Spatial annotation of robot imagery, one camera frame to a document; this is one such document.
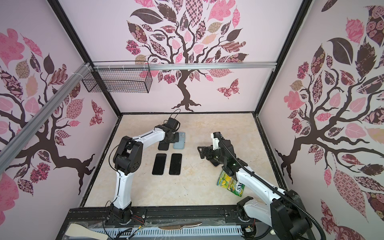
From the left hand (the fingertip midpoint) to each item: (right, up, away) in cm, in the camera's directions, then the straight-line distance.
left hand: (174, 140), depth 102 cm
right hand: (+20, -1, -20) cm, 28 cm away
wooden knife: (+6, -40, -31) cm, 51 cm away
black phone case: (-8, -4, -3) cm, 9 cm away
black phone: (+2, -15, -10) cm, 17 cm away
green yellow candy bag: (+34, -22, -20) cm, 46 cm away
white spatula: (-42, -41, -32) cm, 67 cm away
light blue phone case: (+4, -3, -2) cm, 6 cm away
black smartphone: (-9, -15, -9) cm, 20 cm away
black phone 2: (+27, -13, -10) cm, 31 cm away
